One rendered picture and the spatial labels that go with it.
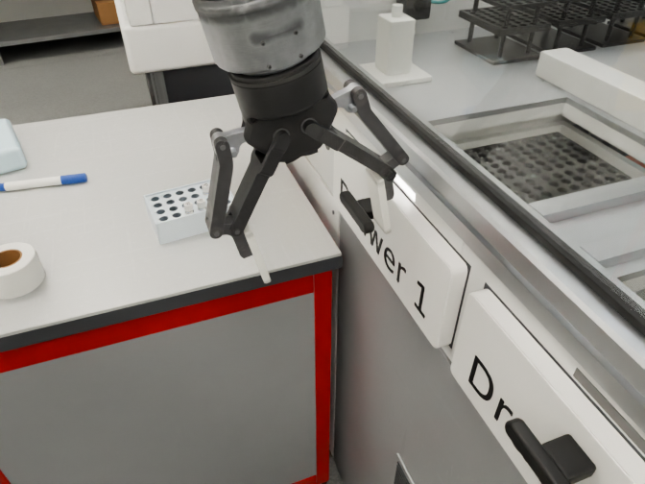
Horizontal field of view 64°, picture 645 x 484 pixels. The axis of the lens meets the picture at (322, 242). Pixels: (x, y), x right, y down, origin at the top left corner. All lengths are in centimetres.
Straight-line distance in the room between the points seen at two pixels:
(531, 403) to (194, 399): 59
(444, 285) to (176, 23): 95
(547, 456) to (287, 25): 34
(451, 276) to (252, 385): 51
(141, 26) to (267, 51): 90
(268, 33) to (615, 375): 32
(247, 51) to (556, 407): 33
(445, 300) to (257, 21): 29
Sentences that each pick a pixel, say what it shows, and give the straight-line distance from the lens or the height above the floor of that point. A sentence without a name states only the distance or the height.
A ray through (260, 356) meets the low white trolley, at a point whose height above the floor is 57.
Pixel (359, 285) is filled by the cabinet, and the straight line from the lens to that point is 77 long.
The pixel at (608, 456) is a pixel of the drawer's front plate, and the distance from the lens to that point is 40.
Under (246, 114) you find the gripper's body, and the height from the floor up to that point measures 106.
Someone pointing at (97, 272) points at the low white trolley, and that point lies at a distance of 78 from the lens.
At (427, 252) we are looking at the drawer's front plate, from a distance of 51.
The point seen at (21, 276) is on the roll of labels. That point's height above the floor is 79.
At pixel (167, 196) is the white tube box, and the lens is 84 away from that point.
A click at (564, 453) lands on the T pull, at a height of 91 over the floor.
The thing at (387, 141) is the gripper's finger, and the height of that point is 101.
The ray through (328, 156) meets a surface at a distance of 78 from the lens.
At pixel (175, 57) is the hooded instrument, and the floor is 83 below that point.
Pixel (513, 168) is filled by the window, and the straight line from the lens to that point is 44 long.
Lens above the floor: 124
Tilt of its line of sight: 38 degrees down
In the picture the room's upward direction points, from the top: straight up
